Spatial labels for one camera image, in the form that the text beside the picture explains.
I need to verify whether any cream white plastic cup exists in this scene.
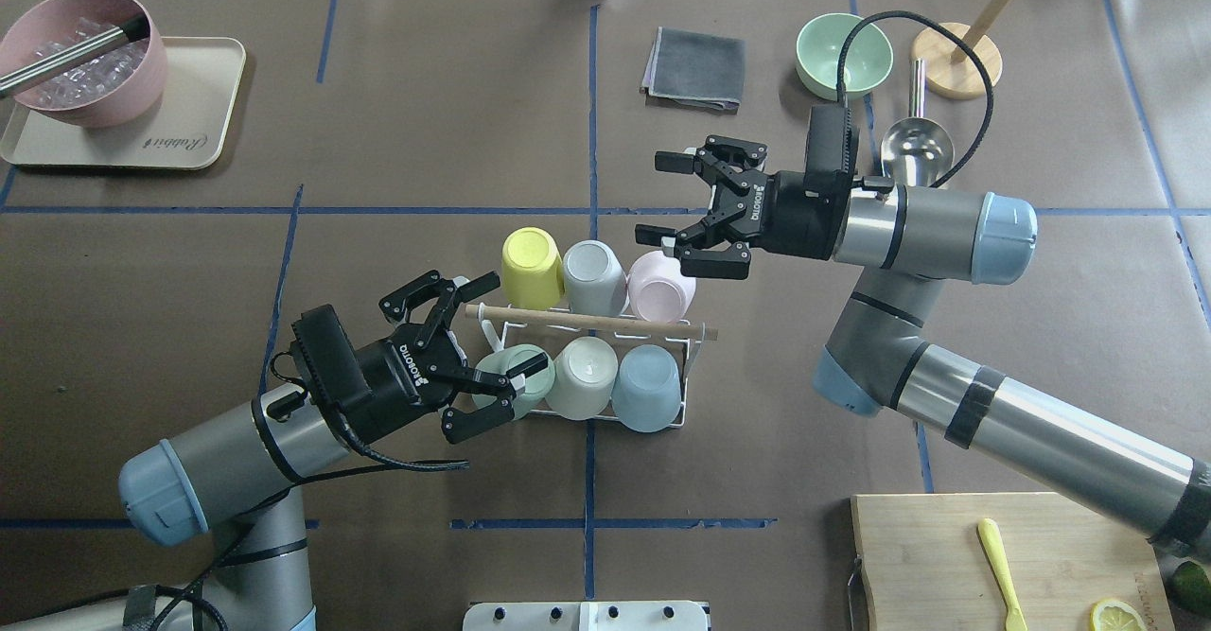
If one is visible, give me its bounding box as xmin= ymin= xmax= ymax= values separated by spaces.
xmin=545 ymin=337 xmax=619 ymax=421

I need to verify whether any yellow plastic cup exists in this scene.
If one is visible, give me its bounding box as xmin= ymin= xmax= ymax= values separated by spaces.
xmin=500 ymin=226 xmax=564 ymax=310

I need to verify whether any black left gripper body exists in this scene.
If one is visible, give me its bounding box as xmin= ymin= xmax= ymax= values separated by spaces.
xmin=355 ymin=273 xmax=518 ymax=443

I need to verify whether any wooden mug tree stand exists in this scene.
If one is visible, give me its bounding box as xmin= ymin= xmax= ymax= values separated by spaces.
xmin=911 ymin=0 xmax=1011 ymax=101

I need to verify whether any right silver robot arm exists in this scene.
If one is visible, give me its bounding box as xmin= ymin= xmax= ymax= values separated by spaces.
xmin=639 ymin=137 xmax=1209 ymax=560

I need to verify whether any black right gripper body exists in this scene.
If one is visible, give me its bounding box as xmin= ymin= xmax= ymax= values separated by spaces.
xmin=677 ymin=134 xmax=845 ymax=279

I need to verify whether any beige plastic tray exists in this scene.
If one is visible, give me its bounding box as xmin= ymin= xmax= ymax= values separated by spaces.
xmin=2 ymin=38 xmax=247 ymax=170

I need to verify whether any metal scoop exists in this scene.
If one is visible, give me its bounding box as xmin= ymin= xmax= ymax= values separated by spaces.
xmin=880 ymin=58 xmax=955 ymax=187

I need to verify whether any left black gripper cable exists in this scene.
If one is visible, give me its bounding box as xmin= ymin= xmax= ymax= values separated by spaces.
xmin=38 ymin=352 xmax=470 ymax=631

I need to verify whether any light blue plastic cup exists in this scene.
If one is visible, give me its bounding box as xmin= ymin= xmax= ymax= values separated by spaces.
xmin=612 ymin=343 xmax=682 ymax=434

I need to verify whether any mint green plastic cup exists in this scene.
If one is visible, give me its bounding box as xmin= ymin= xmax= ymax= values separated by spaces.
xmin=474 ymin=344 xmax=556 ymax=421

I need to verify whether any mint green bowl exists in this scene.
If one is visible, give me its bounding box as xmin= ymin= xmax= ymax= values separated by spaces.
xmin=796 ymin=13 xmax=894 ymax=102

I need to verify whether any wooden cutting board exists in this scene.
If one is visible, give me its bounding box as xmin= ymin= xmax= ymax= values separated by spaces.
xmin=850 ymin=492 xmax=1180 ymax=631

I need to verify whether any green avocado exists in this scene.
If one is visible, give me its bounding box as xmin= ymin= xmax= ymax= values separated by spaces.
xmin=1167 ymin=561 xmax=1210 ymax=620

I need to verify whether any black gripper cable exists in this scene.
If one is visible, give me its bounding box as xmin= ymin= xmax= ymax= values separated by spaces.
xmin=38 ymin=352 xmax=470 ymax=631
xmin=836 ymin=11 xmax=994 ymax=189

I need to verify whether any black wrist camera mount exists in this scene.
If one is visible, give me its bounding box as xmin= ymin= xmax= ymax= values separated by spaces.
xmin=805 ymin=102 xmax=856 ymax=194
xmin=289 ymin=305 xmax=373 ymax=429

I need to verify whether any yellow plastic spoon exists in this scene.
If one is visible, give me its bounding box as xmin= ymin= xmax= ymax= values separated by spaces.
xmin=976 ymin=517 xmax=1027 ymax=630

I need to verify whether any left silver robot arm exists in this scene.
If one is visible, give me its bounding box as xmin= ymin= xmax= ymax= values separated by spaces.
xmin=15 ymin=273 xmax=549 ymax=630

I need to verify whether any grey-blue plastic cup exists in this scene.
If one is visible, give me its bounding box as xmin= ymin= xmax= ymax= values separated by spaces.
xmin=562 ymin=240 xmax=629 ymax=317

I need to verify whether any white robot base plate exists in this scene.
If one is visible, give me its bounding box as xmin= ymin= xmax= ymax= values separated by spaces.
xmin=463 ymin=600 xmax=712 ymax=630

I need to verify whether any lemon slice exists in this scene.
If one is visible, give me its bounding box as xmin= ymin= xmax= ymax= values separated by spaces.
xmin=1087 ymin=598 xmax=1148 ymax=631

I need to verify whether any white cup holder rack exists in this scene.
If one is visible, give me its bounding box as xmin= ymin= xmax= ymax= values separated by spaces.
xmin=464 ymin=302 xmax=718 ymax=434

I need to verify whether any grey folded cloth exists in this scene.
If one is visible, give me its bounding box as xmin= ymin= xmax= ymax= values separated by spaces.
xmin=641 ymin=25 xmax=746 ymax=113

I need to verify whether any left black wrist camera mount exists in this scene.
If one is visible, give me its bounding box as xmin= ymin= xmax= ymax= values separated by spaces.
xmin=289 ymin=305 xmax=373 ymax=429

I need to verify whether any pink bowl with beads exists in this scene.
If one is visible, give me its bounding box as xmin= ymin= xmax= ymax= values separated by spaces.
xmin=1 ymin=0 xmax=168 ymax=128

